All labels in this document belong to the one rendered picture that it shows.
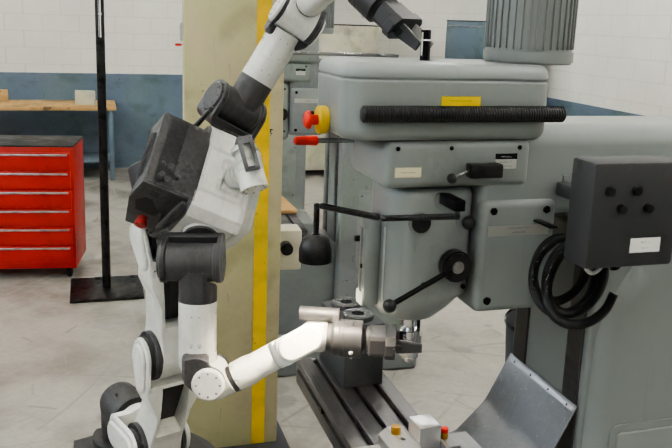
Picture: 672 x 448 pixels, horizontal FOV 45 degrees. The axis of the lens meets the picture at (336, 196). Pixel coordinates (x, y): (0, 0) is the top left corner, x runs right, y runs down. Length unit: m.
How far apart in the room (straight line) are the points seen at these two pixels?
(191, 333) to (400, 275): 0.51
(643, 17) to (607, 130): 6.24
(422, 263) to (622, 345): 0.52
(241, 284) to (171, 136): 1.73
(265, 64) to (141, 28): 8.62
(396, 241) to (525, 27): 0.54
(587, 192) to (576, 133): 0.29
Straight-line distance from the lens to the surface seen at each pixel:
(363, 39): 10.33
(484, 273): 1.83
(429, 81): 1.67
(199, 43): 3.41
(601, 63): 8.62
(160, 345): 2.36
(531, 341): 2.19
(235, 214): 1.96
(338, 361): 2.38
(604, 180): 1.61
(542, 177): 1.85
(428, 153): 1.70
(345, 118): 1.65
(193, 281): 1.89
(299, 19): 2.07
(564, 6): 1.85
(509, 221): 1.82
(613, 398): 2.04
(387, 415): 2.24
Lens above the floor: 1.97
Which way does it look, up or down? 12 degrees down
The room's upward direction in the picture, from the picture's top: 2 degrees clockwise
